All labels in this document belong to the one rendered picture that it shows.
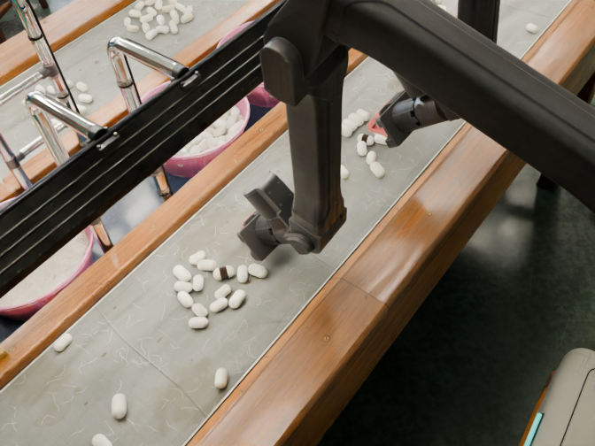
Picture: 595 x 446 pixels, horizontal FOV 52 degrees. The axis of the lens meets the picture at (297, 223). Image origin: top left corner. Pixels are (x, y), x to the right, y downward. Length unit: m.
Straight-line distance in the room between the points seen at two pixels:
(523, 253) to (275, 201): 1.29
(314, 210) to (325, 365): 0.26
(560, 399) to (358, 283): 0.67
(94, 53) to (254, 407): 1.05
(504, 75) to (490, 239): 1.61
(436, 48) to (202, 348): 0.67
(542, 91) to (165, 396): 0.72
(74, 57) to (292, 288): 0.91
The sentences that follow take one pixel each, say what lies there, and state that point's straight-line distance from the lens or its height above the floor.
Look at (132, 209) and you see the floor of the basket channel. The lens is 1.32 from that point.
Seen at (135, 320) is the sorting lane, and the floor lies 0.74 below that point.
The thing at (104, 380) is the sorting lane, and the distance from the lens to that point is 1.04.
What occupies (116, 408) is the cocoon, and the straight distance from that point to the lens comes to 0.99.
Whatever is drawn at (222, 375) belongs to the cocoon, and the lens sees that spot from 0.97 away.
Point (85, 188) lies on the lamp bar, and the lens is 0.80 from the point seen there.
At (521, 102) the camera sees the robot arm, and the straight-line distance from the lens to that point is 0.50.
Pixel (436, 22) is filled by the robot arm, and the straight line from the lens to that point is 0.51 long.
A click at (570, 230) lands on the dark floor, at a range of 2.19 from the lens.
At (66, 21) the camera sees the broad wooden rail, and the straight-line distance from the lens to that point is 1.78.
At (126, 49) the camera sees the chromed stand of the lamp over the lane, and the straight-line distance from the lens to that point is 0.95.
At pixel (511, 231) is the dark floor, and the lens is 2.13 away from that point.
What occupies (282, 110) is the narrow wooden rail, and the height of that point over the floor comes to 0.76.
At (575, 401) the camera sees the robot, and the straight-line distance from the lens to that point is 1.54.
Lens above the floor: 1.62
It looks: 51 degrees down
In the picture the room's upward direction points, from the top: 6 degrees counter-clockwise
